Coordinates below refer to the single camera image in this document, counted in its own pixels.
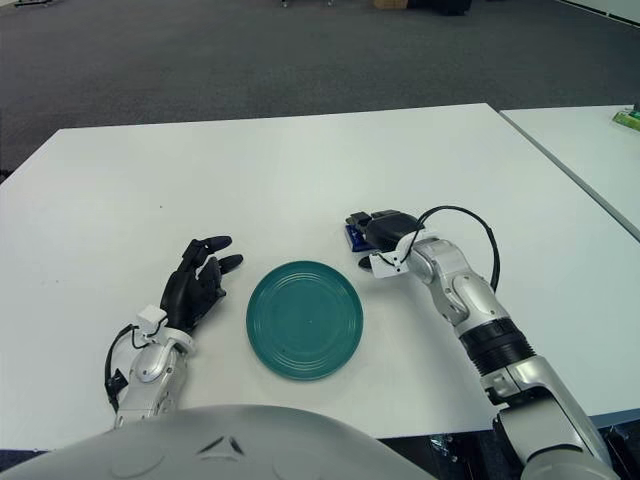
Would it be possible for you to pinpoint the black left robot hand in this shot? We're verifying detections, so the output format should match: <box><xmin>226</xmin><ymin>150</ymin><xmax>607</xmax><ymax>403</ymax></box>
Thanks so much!
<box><xmin>159</xmin><ymin>233</ymin><xmax>245</xmax><ymax>336</ymax></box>

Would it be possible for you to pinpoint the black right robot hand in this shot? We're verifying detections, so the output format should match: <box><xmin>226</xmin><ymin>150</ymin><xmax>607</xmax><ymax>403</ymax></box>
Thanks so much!
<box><xmin>344</xmin><ymin>209</ymin><xmax>426</xmax><ymax>271</ymax></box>

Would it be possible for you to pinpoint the blue purple gum pack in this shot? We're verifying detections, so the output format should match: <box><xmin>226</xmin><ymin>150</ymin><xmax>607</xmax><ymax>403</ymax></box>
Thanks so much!
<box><xmin>344</xmin><ymin>224</ymin><xmax>374</xmax><ymax>253</ymax></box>

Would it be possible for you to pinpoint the teal green round plate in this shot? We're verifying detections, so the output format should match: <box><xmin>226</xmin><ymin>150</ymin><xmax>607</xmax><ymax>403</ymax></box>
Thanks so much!
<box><xmin>245</xmin><ymin>259</ymin><xmax>365</xmax><ymax>383</ymax></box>

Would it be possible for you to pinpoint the silver robot torso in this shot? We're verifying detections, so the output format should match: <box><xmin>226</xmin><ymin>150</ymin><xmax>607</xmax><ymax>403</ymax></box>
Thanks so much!
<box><xmin>0</xmin><ymin>403</ymin><xmax>441</xmax><ymax>480</ymax></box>

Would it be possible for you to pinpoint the black background furniture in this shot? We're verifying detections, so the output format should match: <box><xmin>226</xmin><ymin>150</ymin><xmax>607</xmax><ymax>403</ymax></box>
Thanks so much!
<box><xmin>409</xmin><ymin>0</ymin><xmax>471</xmax><ymax>12</ymax></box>

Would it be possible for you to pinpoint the small green box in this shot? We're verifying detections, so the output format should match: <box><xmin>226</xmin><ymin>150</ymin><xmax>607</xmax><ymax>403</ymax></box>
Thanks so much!
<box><xmin>610</xmin><ymin>105</ymin><xmax>640</xmax><ymax>132</ymax></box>

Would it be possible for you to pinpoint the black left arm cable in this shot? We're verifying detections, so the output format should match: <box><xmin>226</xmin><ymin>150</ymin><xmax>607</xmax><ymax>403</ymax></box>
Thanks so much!
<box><xmin>104</xmin><ymin>324</ymin><xmax>139</xmax><ymax>411</ymax></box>

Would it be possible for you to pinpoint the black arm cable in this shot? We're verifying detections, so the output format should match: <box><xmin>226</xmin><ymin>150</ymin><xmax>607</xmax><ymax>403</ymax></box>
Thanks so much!
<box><xmin>104</xmin><ymin>324</ymin><xmax>139</xmax><ymax>411</ymax></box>
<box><xmin>414</xmin><ymin>204</ymin><xmax>501</xmax><ymax>294</ymax></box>

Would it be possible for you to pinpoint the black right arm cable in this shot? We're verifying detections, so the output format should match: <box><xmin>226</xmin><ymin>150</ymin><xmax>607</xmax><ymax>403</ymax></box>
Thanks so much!
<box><xmin>414</xmin><ymin>204</ymin><xmax>501</xmax><ymax>294</ymax></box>

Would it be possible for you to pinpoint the metal table frame base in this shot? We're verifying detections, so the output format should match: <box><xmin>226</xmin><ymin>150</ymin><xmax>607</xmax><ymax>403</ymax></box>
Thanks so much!
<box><xmin>602</xmin><ymin>424</ymin><xmax>640</xmax><ymax>464</ymax></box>
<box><xmin>429</xmin><ymin>433</ymin><xmax>464</xmax><ymax>464</ymax></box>

